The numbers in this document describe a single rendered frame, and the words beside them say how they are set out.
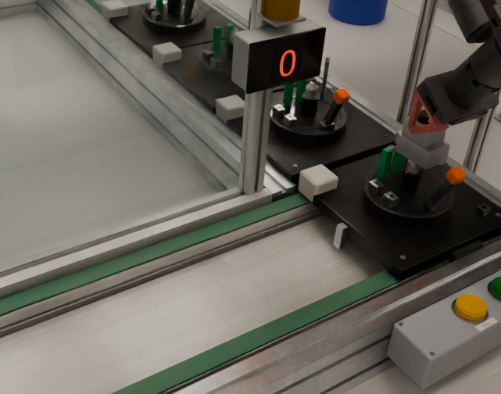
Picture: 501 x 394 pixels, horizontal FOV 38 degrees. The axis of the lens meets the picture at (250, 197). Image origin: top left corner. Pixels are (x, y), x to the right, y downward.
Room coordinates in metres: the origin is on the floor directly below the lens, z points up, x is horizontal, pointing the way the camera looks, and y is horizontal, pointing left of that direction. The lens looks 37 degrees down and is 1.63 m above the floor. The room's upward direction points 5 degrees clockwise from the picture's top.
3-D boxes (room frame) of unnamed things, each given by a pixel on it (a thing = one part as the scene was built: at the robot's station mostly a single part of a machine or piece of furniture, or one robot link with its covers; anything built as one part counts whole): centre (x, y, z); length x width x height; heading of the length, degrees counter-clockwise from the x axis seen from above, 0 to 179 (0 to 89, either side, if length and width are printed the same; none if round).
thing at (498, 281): (0.73, -0.36, 0.96); 0.04 x 0.04 x 0.02
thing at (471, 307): (0.69, -0.30, 0.96); 0.04 x 0.04 x 0.02
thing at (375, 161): (0.91, -0.24, 0.96); 0.24 x 0.24 x 0.02; 36
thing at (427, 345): (0.69, -0.30, 0.93); 0.21 x 0.07 x 0.06; 126
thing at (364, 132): (1.12, -0.09, 1.01); 0.24 x 0.24 x 0.13; 36
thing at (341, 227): (0.84, -0.14, 0.95); 0.01 x 0.01 x 0.04; 36
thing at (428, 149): (0.91, -0.24, 1.09); 0.08 x 0.04 x 0.07; 36
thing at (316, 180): (0.93, -0.10, 0.97); 0.05 x 0.05 x 0.04; 36
